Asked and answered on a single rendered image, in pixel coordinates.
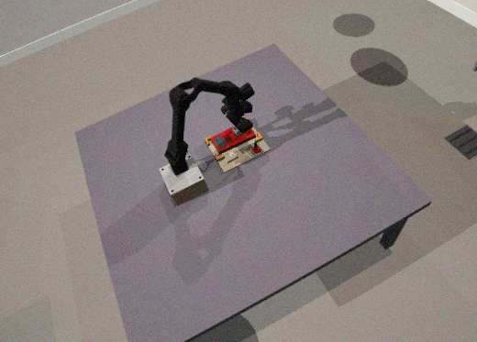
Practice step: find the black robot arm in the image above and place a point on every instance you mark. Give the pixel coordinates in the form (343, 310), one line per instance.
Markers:
(180, 101)

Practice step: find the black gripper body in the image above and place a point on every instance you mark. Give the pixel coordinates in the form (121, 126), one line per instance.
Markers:
(243, 123)

